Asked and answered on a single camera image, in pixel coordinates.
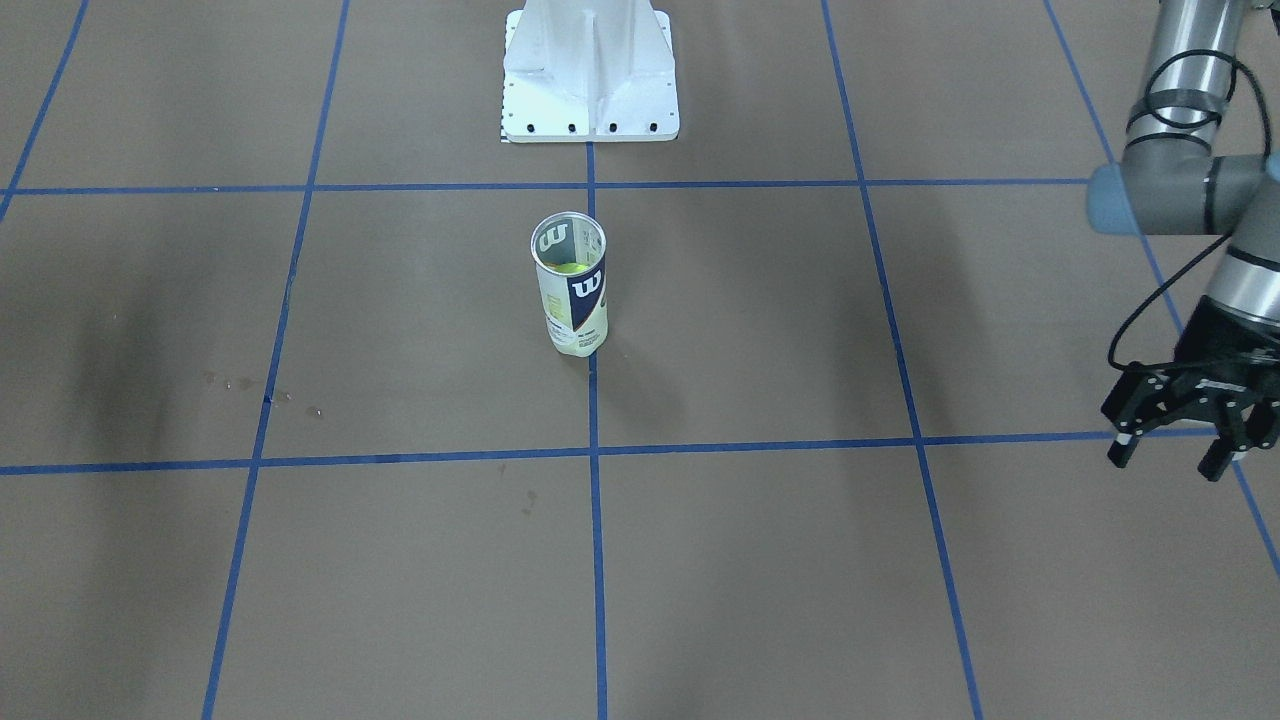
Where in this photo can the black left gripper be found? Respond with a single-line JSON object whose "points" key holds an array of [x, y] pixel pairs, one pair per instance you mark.
{"points": [[1226, 340]]}

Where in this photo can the yellow tennis ball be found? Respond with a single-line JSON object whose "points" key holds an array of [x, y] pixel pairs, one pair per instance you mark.
{"points": [[569, 270]]}

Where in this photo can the white tennis ball can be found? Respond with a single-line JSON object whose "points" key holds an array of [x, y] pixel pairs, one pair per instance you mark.
{"points": [[575, 309]]}

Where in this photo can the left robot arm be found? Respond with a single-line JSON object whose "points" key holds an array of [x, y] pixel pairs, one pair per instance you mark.
{"points": [[1201, 158]]}

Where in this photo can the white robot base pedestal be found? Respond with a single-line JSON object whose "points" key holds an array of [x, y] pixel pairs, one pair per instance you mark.
{"points": [[589, 72]]}

